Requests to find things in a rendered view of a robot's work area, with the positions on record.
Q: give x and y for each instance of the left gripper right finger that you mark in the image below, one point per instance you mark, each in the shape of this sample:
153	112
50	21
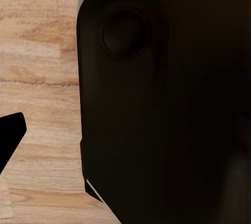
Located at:
243	128

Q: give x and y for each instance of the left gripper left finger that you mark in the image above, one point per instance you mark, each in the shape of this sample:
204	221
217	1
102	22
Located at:
12	129

